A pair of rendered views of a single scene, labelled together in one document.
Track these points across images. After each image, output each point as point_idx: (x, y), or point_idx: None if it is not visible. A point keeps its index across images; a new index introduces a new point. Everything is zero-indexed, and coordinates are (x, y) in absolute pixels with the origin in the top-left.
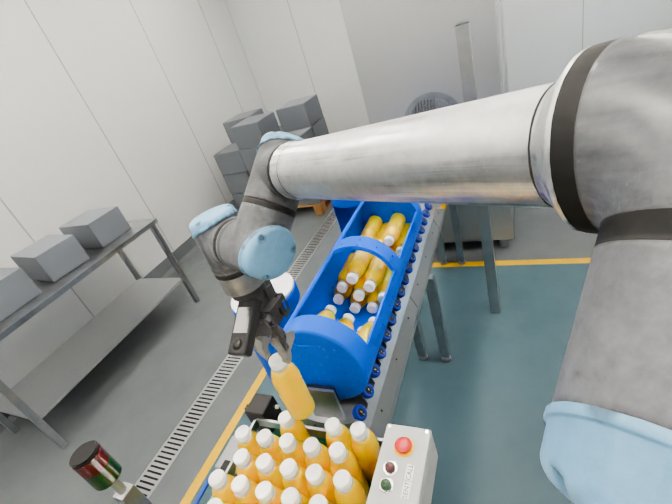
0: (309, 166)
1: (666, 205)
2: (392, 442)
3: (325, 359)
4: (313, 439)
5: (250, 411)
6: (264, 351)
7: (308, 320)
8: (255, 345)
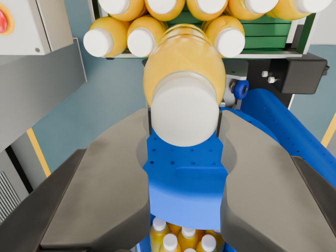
0: None
1: None
2: (18, 22)
3: (178, 146)
4: (159, 8)
5: (315, 62)
6: (228, 143)
7: (201, 219)
8: (282, 174)
